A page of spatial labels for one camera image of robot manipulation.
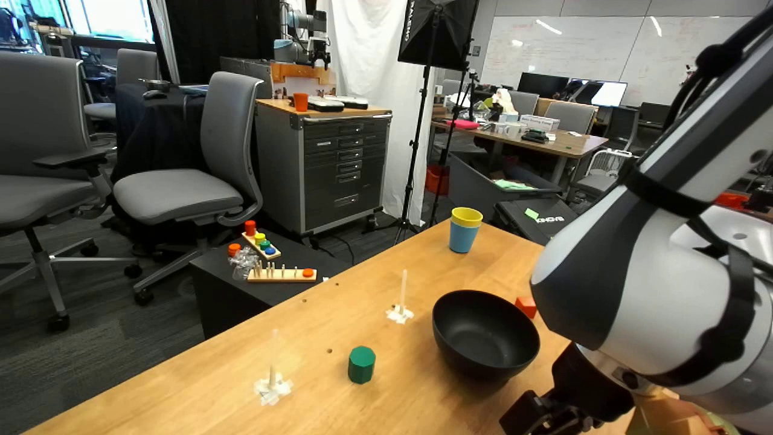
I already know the dark draped table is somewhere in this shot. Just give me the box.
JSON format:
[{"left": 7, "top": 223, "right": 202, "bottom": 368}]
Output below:
[{"left": 110, "top": 79, "right": 207, "bottom": 183}]

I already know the green octagonal block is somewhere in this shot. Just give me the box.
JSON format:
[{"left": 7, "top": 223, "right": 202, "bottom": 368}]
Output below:
[{"left": 346, "top": 345, "right": 378, "bottom": 387}]

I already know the black bowl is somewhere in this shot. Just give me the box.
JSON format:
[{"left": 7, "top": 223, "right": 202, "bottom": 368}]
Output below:
[{"left": 430, "top": 287, "right": 541, "bottom": 387}]

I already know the gray background office chair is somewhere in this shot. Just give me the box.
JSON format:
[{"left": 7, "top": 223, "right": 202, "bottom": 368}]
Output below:
[{"left": 82, "top": 45, "right": 163, "bottom": 122}]

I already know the gray office chair with armrest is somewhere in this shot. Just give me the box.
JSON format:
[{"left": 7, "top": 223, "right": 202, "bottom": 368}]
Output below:
[{"left": 0, "top": 50, "right": 145, "bottom": 334}]

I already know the black computer monitor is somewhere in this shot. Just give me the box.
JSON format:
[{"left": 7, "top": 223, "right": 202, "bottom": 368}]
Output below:
[{"left": 517, "top": 70, "right": 569, "bottom": 98}]

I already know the blue cup yellow rim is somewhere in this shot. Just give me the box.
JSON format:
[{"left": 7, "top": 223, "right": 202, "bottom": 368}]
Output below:
[{"left": 446, "top": 206, "right": 486, "bottom": 257}]

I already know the black softbox light on stand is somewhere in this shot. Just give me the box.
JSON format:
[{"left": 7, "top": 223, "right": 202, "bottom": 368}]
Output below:
[{"left": 395, "top": 0, "right": 481, "bottom": 237}]

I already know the black low table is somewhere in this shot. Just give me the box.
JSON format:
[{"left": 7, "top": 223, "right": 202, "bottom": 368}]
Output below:
[{"left": 187, "top": 229, "right": 358, "bottom": 338}]

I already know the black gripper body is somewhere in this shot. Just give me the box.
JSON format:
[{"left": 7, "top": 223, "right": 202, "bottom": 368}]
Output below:
[{"left": 498, "top": 340, "right": 637, "bottom": 435}]

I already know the white curtain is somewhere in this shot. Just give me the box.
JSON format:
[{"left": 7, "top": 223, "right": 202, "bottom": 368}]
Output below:
[{"left": 323, "top": 0, "right": 434, "bottom": 228}]

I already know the wooden peg toy board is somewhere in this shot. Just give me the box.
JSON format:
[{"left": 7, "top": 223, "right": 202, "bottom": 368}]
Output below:
[{"left": 243, "top": 263, "right": 321, "bottom": 284}]

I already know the tan wrist camera mount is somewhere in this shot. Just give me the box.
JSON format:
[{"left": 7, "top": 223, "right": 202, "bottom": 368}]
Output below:
[{"left": 629, "top": 385, "right": 732, "bottom": 435}]

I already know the clear bag with orange ball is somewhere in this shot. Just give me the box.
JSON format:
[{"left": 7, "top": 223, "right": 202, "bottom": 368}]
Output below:
[{"left": 225, "top": 240, "right": 260, "bottom": 281}]

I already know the gray drawer cabinet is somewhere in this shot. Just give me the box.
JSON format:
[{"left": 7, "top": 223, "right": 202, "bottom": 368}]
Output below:
[{"left": 253, "top": 97, "right": 394, "bottom": 240}]

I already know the cluttered wooden desk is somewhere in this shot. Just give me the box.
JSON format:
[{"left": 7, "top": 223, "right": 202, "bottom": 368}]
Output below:
[{"left": 431, "top": 115, "right": 610, "bottom": 189}]

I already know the gray office chair curved back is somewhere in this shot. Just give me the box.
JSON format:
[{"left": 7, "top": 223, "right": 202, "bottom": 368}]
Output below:
[{"left": 108, "top": 70, "right": 266, "bottom": 306}]

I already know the black curtain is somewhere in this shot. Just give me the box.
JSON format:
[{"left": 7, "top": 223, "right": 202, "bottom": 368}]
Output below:
[{"left": 163, "top": 0, "right": 285, "bottom": 87}]

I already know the flat device on cabinet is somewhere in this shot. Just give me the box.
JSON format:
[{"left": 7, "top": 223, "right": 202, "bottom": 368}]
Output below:
[{"left": 306, "top": 95, "right": 372, "bottom": 114}]

